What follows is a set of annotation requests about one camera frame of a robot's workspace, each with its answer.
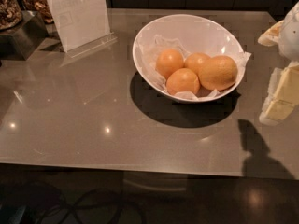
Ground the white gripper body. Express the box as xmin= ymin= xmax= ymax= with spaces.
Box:
xmin=278 ymin=2 xmax=299 ymax=62

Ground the white paper liner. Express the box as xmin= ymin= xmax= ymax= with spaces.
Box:
xmin=133 ymin=32 xmax=250 ymax=103

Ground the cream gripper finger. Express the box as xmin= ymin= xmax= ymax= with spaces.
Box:
xmin=258 ymin=21 xmax=284 ymax=47
xmin=259 ymin=62 xmax=299 ymax=126

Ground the white ceramic bowl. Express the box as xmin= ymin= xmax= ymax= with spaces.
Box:
xmin=132 ymin=13 xmax=246 ymax=104

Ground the glass jar of nuts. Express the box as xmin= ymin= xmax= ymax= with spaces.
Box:
xmin=0 ymin=0 xmax=22 ymax=30

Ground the acrylic sign holder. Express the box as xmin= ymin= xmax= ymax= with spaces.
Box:
xmin=47 ymin=0 xmax=117 ymax=58

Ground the dark metal stand box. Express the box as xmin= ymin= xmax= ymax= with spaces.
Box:
xmin=0 ymin=11 xmax=48 ymax=61

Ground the black cable on floor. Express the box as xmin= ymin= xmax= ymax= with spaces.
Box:
xmin=18 ymin=180 xmax=148 ymax=224

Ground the snack container in background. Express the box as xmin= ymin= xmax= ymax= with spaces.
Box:
xmin=22 ymin=0 xmax=53 ymax=24

